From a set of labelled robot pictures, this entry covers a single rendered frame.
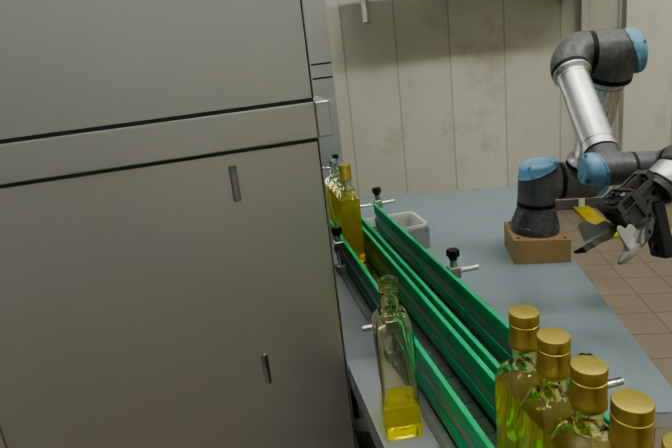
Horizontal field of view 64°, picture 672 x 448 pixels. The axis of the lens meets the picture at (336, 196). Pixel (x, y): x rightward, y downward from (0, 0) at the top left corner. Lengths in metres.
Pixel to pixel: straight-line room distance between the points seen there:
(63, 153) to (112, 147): 0.07
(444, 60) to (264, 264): 3.50
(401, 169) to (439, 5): 1.28
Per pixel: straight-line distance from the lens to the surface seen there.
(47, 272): 0.98
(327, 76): 2.55
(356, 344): 1.16
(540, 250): 1.80
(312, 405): 1.10
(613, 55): 1.59
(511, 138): 4.45
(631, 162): 1.34
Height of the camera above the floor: 1.48
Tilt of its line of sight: 16 degrees down
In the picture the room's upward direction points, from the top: 7 degrees counter-clockwise
